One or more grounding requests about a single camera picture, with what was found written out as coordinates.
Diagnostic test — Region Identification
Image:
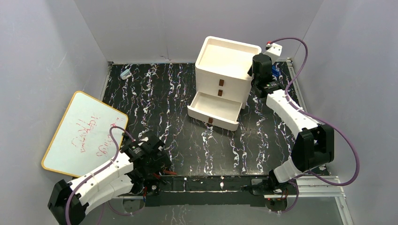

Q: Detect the white drawer organizer box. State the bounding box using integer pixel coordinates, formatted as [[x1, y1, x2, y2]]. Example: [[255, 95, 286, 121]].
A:
[[195, 36, 261, 104]]

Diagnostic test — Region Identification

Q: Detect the white bottom pull-out drawer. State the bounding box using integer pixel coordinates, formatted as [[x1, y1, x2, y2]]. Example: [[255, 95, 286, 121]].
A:
[[187, 92, 242, 131]]

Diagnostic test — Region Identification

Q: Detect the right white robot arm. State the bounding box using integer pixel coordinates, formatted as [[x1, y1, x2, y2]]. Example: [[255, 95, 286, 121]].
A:
[[248, 53, 334, 190]]

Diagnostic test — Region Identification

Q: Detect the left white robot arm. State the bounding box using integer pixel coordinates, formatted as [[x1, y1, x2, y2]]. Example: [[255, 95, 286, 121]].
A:
[[47, 135, 171, 225]]

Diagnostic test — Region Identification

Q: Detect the blue stapler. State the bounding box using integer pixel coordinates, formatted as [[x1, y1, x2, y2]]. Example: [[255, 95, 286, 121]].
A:
[[271, 65, 280, 78]]

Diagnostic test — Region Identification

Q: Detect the yellow framed whiteboard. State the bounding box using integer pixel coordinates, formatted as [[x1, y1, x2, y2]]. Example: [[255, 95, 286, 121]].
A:
[[41, 91, 129, 177]]

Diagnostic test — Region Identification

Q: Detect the small white blue clip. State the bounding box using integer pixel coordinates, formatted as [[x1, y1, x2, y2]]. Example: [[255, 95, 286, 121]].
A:
[[120, 69, 131, 80]]

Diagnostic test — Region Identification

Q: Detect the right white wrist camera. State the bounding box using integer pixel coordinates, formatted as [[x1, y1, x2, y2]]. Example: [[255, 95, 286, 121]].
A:
[[264, 43, 283, 63]]

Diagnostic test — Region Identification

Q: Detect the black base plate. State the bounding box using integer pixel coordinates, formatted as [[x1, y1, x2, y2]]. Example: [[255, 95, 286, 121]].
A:
[[113, 175, 300, 208]]

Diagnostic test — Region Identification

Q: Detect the aluminium rail frame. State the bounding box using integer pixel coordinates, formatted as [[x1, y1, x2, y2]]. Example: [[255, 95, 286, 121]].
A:
[[59, 57, 353, 225]]

